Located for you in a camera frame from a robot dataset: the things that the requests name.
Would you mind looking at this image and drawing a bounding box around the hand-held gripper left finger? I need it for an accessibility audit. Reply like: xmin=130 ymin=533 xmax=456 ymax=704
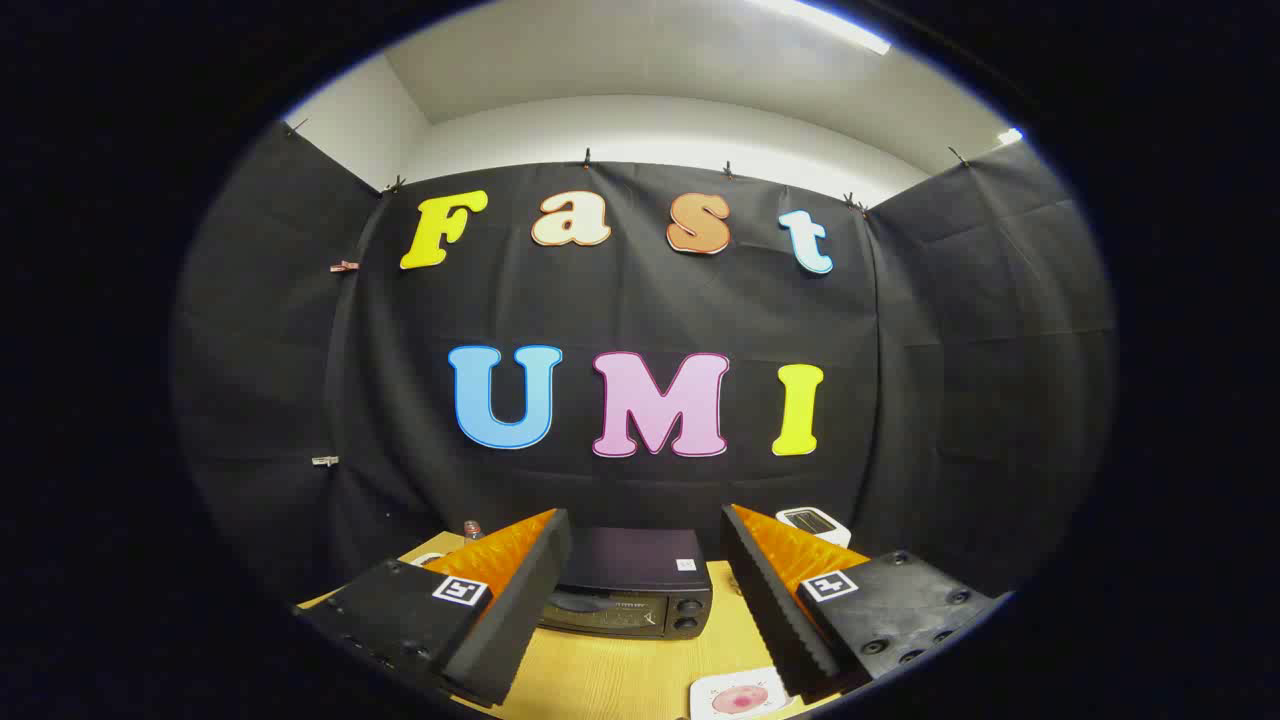
xmin=297 ymin=508 xmax=573 ymax=709

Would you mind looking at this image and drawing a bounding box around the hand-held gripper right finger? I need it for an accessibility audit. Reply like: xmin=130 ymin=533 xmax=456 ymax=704
xmin=720 ymin=504 xmax=1011 ymax=703

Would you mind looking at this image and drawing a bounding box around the white square tray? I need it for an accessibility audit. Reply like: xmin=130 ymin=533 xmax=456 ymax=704
xmin=688 ymin=667 xmax=796 ymax=720

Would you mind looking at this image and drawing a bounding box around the white toaster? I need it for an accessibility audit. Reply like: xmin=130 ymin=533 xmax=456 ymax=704
xmin=776 ymin=506 xmax=853 ymax=549

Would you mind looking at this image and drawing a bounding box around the black backdrop cloth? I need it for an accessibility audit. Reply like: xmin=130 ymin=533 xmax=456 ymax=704
xmin=170 ymin=120 xmax=1118 ymax=601

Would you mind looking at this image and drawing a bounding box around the black toaster oven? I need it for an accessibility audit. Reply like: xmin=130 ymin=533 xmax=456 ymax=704
xmin=537 ymin=527 xmax=714 ymax=641

